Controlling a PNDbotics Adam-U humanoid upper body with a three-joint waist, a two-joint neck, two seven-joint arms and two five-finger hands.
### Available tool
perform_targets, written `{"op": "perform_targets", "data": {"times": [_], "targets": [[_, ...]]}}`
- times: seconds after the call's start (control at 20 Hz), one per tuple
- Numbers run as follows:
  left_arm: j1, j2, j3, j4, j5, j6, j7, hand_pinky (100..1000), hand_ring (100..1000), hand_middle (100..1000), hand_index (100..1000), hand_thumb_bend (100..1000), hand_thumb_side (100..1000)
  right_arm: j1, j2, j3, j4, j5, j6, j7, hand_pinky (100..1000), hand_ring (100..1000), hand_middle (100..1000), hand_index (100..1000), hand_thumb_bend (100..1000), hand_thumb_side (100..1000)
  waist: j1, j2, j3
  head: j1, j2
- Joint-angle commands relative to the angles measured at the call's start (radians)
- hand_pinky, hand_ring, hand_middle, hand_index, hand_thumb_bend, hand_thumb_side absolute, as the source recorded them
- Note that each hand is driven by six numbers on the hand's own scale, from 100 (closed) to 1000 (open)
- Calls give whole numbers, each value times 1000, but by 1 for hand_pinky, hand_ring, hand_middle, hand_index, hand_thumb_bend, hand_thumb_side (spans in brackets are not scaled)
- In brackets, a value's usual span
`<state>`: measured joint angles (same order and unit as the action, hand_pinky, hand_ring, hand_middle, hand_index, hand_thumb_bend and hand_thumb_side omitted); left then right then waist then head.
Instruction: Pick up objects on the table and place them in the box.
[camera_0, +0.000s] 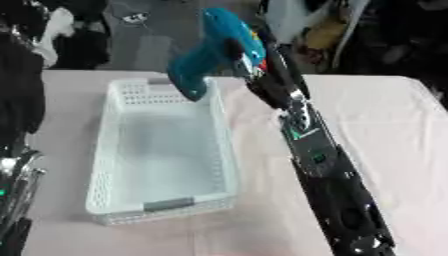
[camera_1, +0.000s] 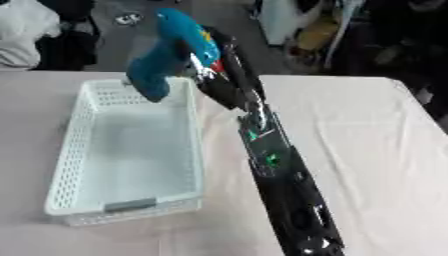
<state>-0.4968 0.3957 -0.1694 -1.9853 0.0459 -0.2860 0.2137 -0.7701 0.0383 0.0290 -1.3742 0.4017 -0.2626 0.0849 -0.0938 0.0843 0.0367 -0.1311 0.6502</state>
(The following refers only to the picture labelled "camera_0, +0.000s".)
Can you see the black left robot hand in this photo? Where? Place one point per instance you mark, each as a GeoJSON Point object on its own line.
{"type": "Point", "coordinates": [20, 96]}

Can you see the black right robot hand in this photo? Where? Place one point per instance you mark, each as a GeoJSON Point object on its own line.
{"type": "Point", "coordinates": [279, 85]}

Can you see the teal toy power drill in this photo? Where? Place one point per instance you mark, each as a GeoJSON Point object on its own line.
{"type": "Point", "coordinates": [195, 68]}

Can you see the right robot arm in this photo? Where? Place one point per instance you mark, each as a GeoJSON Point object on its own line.
{"type": "Point", "coordinates": [326, 166]}

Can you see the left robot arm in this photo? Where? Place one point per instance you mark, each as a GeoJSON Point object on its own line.
{"type": "Point", "coordinates": [16, 186]}

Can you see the yellow object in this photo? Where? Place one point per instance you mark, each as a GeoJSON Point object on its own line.
{"type": "Point", "coordinates": [325, 35]}

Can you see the white plastic perforated basket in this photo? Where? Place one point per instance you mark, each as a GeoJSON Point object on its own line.
{"type": "Point", "coordinates": [169, 156]}

